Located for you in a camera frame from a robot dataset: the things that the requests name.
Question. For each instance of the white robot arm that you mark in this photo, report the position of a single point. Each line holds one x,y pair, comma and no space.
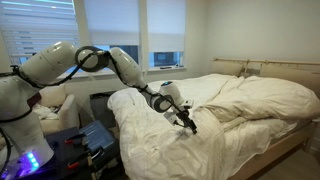
27,148

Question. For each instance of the white window blinds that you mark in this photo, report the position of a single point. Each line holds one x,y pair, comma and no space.
29,26

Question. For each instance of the white mattress with sheet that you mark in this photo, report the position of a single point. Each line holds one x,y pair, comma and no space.
246,138

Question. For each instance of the light wooden bed frame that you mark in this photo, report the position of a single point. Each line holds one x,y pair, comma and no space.
305,73

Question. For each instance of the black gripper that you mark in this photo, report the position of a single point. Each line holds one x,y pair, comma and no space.
184,116

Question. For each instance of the white duvet blanket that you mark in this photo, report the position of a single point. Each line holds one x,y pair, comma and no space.
153,149

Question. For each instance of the dark bin beside bed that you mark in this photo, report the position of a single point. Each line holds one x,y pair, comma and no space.
101,112

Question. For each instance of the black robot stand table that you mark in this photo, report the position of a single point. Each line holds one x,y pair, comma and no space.
72,161

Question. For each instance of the beige armchair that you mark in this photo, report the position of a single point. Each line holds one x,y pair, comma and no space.
57,110

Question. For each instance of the blue black suitcase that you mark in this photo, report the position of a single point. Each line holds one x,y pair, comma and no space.
101,144

